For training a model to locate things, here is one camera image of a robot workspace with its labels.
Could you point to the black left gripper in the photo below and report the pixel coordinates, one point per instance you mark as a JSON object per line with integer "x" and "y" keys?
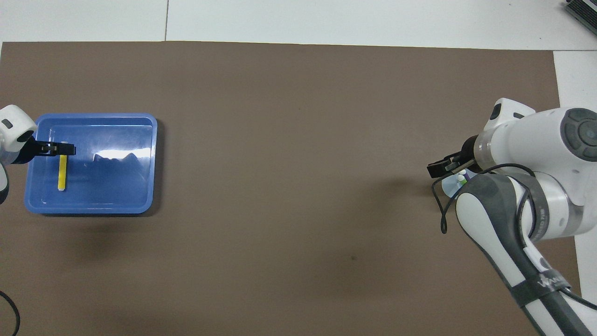
{"x": 33, "y": 149}

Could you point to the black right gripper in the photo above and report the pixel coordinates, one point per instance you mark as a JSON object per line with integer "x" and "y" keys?
{"x": 468, "y": 156}

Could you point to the purple pen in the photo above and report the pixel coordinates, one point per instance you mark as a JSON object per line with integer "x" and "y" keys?
{"x": 462, "y": 173}

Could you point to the yellow pen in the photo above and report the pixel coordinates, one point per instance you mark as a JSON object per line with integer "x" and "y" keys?
{"x": 62, "y": 175}

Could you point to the green pen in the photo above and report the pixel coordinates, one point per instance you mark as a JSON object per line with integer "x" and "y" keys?
{"x": 462, "y": 184}

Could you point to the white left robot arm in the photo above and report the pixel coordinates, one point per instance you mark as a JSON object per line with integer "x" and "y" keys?
{"x": 14, "y": 128}

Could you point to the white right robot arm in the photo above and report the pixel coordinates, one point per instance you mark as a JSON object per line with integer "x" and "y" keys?
{"x": 536, "y": 140}

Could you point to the translucent pale blue cup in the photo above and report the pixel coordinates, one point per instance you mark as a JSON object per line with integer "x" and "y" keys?
{"x": 450, "y": 189}

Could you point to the blue plastic tray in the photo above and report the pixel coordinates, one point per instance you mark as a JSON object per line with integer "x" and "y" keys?
{"x": 116, "y": 186}

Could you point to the brown table mat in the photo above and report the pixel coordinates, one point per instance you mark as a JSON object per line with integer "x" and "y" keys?
{"x": 280, "y": 140}

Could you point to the grey ribbed device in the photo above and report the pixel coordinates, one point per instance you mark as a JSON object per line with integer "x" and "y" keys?
{"x": 585, "y": 11}

